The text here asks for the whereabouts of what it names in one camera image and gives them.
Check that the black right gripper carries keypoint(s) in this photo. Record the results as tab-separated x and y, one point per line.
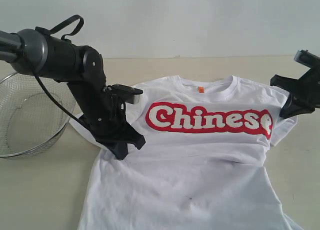
304	95

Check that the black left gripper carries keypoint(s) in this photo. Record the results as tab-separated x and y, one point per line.
104	116

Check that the white t-shirt red lettering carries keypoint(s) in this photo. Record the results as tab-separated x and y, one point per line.
202	166

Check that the round metal mesh basket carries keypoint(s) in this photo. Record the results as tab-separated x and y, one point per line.
30	123

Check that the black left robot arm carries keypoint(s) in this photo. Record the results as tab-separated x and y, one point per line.
36	53

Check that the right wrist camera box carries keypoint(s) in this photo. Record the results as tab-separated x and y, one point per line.
304	57

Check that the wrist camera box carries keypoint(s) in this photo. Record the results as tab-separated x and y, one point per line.
128	94
304	57

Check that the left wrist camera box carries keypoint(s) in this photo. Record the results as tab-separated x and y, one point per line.
128	94

